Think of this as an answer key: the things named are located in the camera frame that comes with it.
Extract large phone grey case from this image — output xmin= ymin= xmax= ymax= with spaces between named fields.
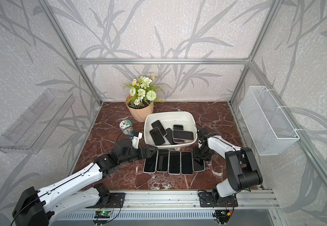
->
xmin=193 ymin=158 xmax=206 ymax=172

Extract phone with pink case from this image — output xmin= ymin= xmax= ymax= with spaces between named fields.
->
xmin=143 ymin=152 xmax=157 ymax=174

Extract phone with light blue case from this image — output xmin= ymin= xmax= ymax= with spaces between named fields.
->
xmin=156 ymin=149 xmax=169 ymax=172

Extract phone with cream case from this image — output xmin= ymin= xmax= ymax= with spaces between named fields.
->
xmin=168 ymin=151 xmax=181 ymax=175

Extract small phone pink case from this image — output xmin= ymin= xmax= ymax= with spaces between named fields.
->
xmin=173 ymin=124 xmax=183 ymax=131

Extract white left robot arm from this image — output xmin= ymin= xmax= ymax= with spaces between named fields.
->
xmin=11 ymin=137 xmax=158 ymax=226

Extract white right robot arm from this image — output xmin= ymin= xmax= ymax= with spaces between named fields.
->
xmin=194 ymin=133 xmax=263 ymax=200

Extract large phone pink case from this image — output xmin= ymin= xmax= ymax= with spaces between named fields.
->
xmin=149 ymin=127 xmax=165 ymax=146

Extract phone light blue bottom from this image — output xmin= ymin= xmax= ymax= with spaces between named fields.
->
xmin=165 ymin=128 xmax=177 ymax=145

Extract dark phone back of box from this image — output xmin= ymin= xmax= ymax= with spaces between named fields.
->
xmin=151 ymin=120 xmax=167 ymax=136

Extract white plastic storage box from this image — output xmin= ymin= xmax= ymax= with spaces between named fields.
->
xmin=144 ymin=111 xmax=197 ymax=150

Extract round tin with cartoon lid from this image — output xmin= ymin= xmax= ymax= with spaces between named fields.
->
xmin=119 ymin=120 xmax=134 ymax=136

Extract beige flower pot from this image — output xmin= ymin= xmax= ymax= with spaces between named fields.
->
xmin=125 ymin=95 xmax=154 ymax=122

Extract white and green artificial flowers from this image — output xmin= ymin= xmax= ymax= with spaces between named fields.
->
xmin=124 ymin=73 xmax=162 ymax=109

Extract right circuit board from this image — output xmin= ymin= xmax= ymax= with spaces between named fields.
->
xmin=213 ymin=210 xmax=231 ymax=219

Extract circuit board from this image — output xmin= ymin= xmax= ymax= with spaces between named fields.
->
xmin=213 ymin=210 xmax=231 ymax=219
xmin=94 ymin=210 xmax=113 ymax=219

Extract left circuit board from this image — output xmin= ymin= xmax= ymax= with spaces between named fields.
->
xmin=94 ymin=210 xmax=113 ymax=219

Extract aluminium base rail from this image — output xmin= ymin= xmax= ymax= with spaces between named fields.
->
xmin=61 ymin=190 xmax=280 ymax=225

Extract white wire mesh basket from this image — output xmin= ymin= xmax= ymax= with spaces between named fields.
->
xmin=239 ymin=86 xmax=300 ymax=156

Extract clear acrylic wall shelf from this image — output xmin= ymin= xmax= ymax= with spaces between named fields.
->
xmin=0 ymin=89 xmax=75 ymax=154

